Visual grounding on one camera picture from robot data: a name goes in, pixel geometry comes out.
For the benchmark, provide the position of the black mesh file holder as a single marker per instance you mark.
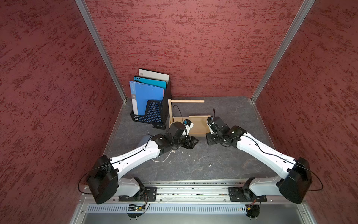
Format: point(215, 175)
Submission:
point(156, 111)

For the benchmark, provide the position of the teal folder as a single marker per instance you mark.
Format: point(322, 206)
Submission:
point(153, 82)

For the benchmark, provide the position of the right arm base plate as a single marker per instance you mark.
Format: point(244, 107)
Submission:
point(237, 195)

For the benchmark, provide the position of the right aluminium corner post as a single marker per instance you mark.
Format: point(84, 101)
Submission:
point(293, 29)

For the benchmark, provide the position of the wooden jewelry display stand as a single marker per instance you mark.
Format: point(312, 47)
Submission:
point(200, 128)

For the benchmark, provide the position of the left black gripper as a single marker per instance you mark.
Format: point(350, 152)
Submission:
point(189, 143)

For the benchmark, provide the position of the blue folder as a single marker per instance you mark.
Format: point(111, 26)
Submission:
point(142, 93)

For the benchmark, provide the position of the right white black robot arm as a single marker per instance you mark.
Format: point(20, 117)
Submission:
point(293, 176)

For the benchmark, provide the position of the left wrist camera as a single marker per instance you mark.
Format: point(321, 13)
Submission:
point(188, 126)

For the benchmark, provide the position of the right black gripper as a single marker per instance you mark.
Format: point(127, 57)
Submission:
point(210, 141)

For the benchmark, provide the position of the left aluminium corner post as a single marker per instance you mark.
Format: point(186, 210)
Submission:
point(83, 8)

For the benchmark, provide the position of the aluminium corner post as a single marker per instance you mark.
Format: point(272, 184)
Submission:
point(83, 8)
point(293, 29)

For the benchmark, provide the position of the aluminium mounting rail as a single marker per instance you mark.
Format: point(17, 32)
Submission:
point(203, 191)

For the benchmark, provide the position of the white grey folder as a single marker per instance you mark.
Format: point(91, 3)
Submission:
point(154, 75)

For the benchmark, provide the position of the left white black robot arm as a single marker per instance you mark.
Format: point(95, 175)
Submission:
point(106, 179)

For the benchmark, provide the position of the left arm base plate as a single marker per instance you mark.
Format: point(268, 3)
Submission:
point(148, 193)

